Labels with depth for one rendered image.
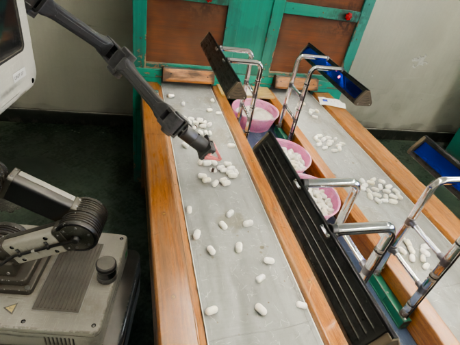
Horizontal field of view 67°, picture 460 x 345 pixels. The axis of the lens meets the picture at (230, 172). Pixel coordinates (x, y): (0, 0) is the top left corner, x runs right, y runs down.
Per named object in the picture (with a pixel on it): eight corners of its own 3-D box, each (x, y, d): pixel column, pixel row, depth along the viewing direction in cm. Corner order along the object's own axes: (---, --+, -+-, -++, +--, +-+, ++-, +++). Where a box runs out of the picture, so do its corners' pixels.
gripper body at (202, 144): (210, 136, 135) (196, 125, 131) (215, 150, 127) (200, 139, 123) (198, 146, 137) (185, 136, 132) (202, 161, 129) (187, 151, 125)
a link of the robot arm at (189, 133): (176, 137, 122) (187, 126, 121) (173, 130, 128) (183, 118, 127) (191, 148, 126) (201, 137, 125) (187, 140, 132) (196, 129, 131)
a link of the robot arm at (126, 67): (103, 64, 135) (120, 43, 134) (113, 70, 141) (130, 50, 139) (162, 135, 119) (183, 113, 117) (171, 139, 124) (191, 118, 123)
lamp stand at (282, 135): (286, 150, 179) (311, 66, 153) (273, 131, 194) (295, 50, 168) (318, 150, 184) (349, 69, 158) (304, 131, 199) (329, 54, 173)
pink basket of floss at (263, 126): (260, 141, 182) (264, 125, 177) (220, 122, 192) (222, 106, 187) (283, 125, 201) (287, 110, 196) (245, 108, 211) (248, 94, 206)
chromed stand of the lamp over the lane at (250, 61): (210, 150, 168) (224, 59, 142) (203, 129, 183) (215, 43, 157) (247, 150, 173) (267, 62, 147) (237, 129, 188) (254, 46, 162)
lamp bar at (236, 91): (226, 99, 130) (229, 81, 126) (200, 45, 177) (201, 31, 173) (246, 100, 132) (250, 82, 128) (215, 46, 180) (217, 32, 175)
